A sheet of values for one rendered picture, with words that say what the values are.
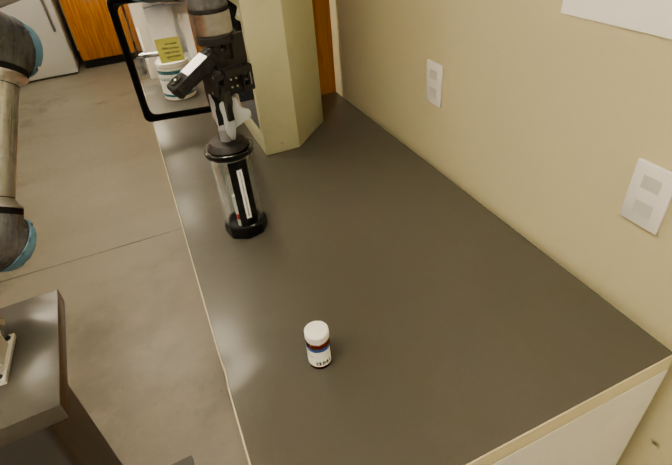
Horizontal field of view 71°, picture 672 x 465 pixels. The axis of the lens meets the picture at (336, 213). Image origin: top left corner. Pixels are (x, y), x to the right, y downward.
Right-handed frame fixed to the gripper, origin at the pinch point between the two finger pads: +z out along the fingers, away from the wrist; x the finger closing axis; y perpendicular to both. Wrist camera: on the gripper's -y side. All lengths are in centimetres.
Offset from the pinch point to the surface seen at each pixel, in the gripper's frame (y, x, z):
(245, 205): -1.0, -4.5, 16.5
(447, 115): 57, -14, 11
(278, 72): 30.4, 26.5, 1.0
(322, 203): 19.8, -4.8, 25.8
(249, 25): 24.5, 28.1, -12.9
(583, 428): 19, -78, 35
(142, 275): -13, 124, 120
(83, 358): -52, 88, 120
